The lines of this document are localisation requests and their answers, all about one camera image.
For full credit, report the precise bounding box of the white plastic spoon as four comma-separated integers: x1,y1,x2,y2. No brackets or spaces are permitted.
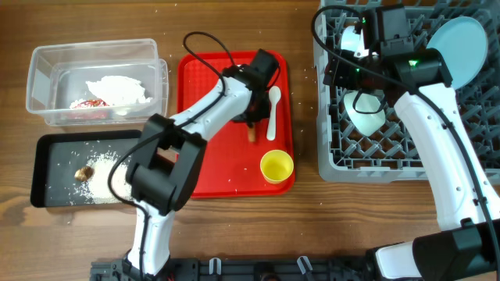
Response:
266,86,281,141

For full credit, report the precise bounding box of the carrot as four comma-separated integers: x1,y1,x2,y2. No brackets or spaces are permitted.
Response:
248,123,256,143

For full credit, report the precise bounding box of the small light blue bowl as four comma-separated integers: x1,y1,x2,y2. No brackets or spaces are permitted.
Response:
341,26,368,58

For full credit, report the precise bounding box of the green bowl of rice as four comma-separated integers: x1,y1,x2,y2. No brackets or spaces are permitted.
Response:
343,91,386,137

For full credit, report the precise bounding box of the yellow cup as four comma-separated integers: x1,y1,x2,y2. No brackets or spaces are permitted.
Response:
259,150,295,184

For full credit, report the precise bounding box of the large light blue plate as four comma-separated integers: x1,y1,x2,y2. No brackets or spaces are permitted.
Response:
427,16,488,90

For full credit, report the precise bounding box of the white tissue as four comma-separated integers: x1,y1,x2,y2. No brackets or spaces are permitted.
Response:
86,76,152,106

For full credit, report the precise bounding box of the red snack wrapper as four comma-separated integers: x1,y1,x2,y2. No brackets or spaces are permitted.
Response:
70,99,108,109

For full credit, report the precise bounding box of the white rice pile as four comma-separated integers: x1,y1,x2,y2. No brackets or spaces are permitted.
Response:
73,151,132,204

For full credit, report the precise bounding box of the brown food scrap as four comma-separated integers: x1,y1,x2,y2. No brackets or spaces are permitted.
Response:
74,166,94,182

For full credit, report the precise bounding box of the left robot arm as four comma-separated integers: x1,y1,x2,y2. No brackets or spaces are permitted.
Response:
123,49,280,280

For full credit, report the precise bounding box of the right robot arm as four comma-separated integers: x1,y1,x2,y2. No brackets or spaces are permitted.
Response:
329,4,499,280

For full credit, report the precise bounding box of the grey dishwasher rack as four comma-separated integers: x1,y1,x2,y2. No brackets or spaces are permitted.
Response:
313,1,499,185

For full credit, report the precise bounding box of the red serving tray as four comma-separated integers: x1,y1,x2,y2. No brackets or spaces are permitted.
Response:
177,51,295,199

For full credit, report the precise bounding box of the clear plastic bin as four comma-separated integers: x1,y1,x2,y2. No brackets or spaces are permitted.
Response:
26,38,169,126

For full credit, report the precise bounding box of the black tray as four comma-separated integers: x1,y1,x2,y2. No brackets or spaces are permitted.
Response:
30,130,141,208

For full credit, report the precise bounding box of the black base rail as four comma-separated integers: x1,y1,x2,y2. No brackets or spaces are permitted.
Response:
89,255,376,281

